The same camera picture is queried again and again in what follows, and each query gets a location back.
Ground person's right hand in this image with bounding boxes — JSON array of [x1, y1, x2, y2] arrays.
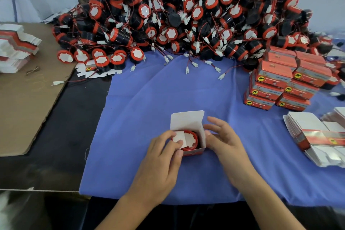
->
[[204, 116, 255, 186]]

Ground person's left hand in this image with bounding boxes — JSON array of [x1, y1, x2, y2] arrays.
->
[[132, 130, 185, 206]]

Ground single red black buzzer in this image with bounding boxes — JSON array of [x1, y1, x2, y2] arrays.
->
[[178, 129, 200, 151]]

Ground orange white paper box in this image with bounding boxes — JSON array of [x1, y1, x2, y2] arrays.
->
[[170, 110, 207, 157], [264, 46, 298, 69], [283, 79, 320, 100], [293, 60, 332, 88], [255, 60, 293, 89], [276, 93, 311, 112], [244, 93, 276, 111], [295, 50, 327, 65], [249, 82, 284, 102]]

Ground stack of paper boxes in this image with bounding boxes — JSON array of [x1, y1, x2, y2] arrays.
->
[[0, 23, 42, 74], [283, 107, 345, 167]]

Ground pile of black red buzzers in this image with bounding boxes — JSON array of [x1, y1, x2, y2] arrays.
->
[[51, 0, 345, 74]]

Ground person's left forearm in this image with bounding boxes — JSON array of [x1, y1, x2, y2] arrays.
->
[[97, 194, 162, 230]]

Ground person's right forearm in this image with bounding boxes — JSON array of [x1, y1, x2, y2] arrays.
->
[[232, 170, 306, 230]]

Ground blue cloth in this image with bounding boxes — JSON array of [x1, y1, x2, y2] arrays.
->
[[80, 49, 345, 209]]

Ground brown cardboard sheet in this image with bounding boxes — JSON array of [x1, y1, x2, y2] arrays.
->
[[0, 22, 76, 157]]

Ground rubber band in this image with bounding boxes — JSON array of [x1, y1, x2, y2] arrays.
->
[[25, 65, 41, 75]]

